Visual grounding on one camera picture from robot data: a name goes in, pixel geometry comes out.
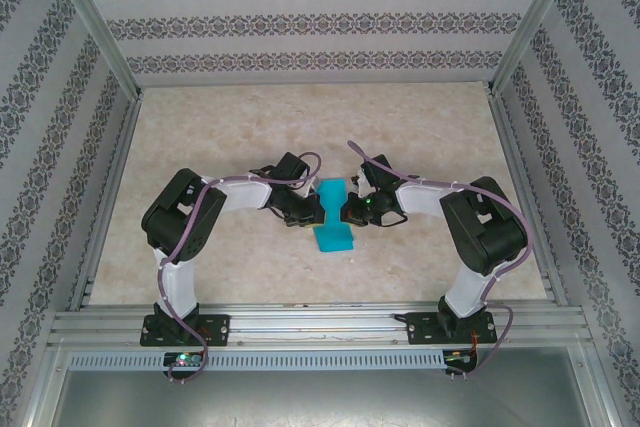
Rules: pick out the controller board with lights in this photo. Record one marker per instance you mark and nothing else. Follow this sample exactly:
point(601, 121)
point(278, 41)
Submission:
point(185, 359)
point(460, 358)

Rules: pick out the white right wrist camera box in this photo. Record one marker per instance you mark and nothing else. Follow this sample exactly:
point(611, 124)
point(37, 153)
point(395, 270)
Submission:
point(359, 182)

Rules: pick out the aluminium left frame post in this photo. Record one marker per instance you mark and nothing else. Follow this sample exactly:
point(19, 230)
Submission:
point(95, 22)

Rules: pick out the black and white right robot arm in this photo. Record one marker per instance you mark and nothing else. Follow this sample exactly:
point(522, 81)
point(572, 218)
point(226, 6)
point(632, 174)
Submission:
point(490, 227)

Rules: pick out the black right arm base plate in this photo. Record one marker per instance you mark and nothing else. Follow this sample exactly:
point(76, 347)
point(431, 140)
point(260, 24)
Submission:
point(422, 329)

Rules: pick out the aluminium right side rail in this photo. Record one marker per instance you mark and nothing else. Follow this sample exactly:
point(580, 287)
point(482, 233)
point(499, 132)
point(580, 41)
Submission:
point(525, 197)

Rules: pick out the left controller board with lights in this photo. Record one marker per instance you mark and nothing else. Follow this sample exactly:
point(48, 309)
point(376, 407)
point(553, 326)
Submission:
point(185, 359)

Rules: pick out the right controller board with lights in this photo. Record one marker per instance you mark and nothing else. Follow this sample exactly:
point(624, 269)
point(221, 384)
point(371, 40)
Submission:
point(460, 358)

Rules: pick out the long aluminium mounting rail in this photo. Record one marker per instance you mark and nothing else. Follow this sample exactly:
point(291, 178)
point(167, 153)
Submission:
point(310, 327)

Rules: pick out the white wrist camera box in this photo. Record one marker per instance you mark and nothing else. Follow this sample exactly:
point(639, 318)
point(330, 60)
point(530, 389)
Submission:
point(359, 182)
point(309, 189)

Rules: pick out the grey metal sheet tray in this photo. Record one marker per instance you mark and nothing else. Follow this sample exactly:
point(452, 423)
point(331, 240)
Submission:
point(320, 397)

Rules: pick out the aluminium frame post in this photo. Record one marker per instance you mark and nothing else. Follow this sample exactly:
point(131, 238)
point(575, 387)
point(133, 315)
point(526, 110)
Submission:
point(95, 22)
point(535, 22)

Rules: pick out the aluminium right frame post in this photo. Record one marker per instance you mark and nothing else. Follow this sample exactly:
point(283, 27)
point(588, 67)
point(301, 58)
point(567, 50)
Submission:
point(535, 22)

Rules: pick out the blue paper sheet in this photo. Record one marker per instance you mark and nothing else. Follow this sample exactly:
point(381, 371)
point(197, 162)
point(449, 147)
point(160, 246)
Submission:
point(332, 237)

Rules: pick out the aluminium left side rail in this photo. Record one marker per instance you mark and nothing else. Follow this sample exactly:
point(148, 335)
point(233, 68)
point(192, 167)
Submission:
point(107, 197)

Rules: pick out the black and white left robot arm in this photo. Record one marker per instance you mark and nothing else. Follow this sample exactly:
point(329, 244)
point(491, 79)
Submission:
point(175, 217)

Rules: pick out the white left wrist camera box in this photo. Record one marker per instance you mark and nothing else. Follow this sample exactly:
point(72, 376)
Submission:
point(309, 189)

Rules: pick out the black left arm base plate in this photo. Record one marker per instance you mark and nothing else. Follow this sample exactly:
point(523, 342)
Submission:
point(215, 329)

